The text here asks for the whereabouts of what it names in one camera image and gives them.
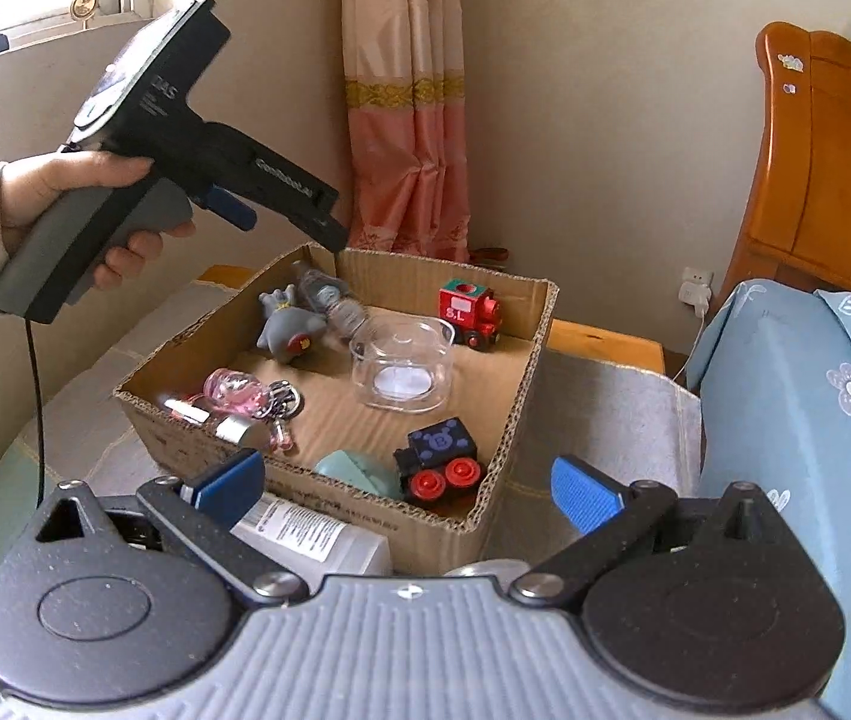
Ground pink cartoon jar keychain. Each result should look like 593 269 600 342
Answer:
202 367 305 455

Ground clear capsule bottle silver cap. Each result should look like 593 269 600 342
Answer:
293 260 368 341

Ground grey mouse figurine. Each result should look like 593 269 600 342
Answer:
256 284 327 364

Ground clear round plastic jar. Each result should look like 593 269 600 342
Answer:
349 314 455 415

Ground person's left hand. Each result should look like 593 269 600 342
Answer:
0 151 163 291

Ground checked blanket happy every day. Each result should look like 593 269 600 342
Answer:
0 280 705 616

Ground white translucent plastic container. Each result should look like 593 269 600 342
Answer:
231 493 393 590

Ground brown cardboard box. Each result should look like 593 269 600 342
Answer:
115 245 558 574

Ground blue floral bedsheet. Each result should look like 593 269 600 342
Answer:
685 280 851 718

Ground pink curtain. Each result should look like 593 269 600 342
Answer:
342 0 471 262

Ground wooden headboard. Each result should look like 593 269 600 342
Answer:
720 21 851 298

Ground white charger in wall socket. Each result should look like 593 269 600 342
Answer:
677 266 713 355

